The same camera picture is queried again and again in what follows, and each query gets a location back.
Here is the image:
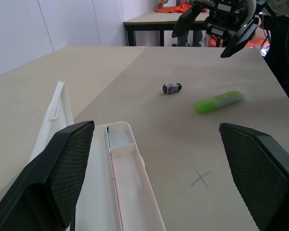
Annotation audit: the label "orange cloth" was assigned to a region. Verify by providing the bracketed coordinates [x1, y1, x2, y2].
[155, 4, 209, 14]

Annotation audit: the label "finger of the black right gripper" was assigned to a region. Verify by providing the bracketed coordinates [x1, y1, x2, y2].
[220, 16, 260, 58]
[172, 0, 216, 39]

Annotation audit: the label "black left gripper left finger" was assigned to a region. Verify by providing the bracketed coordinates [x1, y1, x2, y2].
[0, 121, 95, 231]

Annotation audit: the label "person's legs in grey trousers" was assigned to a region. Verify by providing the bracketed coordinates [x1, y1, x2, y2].
[176, 30, 207, 48]

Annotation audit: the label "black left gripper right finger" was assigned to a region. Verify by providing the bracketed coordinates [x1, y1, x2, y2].
[218, 122, 289, 231]

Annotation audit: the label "black eraser with purple sleeve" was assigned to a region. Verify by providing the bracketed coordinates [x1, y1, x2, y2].
[162, 82, 183, 95]

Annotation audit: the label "orange object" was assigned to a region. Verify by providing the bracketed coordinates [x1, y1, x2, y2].
[207, 33, 272, 49]

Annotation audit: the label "green highlighter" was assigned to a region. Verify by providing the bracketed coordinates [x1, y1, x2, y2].
[194, 90, 247, 115]

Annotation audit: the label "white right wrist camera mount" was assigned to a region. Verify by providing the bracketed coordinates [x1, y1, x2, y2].
[240, 0, 257, 26]

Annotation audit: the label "beige table with dark frame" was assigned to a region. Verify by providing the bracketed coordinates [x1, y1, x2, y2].
[123, 9, 210, 47]

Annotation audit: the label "dark robot body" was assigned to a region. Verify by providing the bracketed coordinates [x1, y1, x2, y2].
[261, 14, 289, 110]

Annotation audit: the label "white plastic pencil case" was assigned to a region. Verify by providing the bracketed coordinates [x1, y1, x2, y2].
[29, 81, 167, 231]

